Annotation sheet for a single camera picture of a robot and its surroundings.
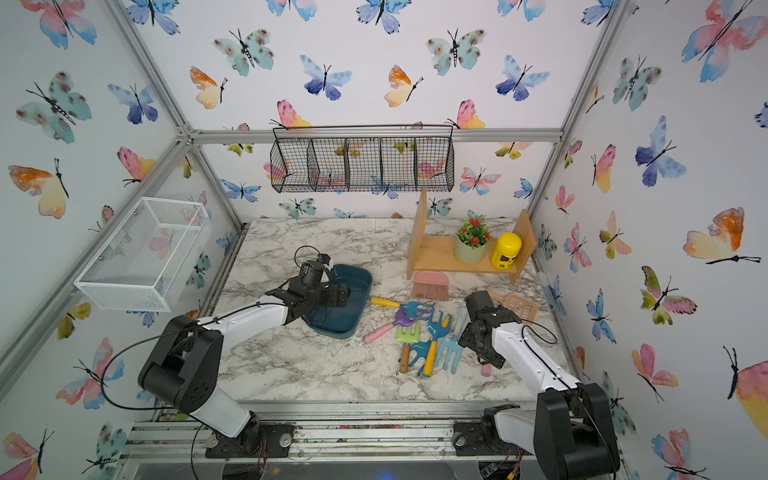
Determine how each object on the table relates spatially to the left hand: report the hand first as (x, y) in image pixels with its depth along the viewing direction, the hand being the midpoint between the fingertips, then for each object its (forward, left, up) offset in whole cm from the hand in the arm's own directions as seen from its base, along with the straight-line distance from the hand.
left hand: (341, 286), depth 93 cm
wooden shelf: (+13, -32, -1) cm, 34 cm away
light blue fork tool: (-16, -32, -8) cm, 37 cm away
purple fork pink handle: (-24, -41, -7) cm, 48 cm away
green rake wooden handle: (-14, -20, -7) cm, 25 cm away
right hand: (-18, -41, -4) cm, 45 cm away
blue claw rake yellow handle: (-19, -25, -8) cm, 32 cm away
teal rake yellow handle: (-4, -22, -7) cm, 24 cm away
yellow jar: (+6, -51, +8) cm, 52 cm away
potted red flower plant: (+8, -40, +10) cm, 42 cm away
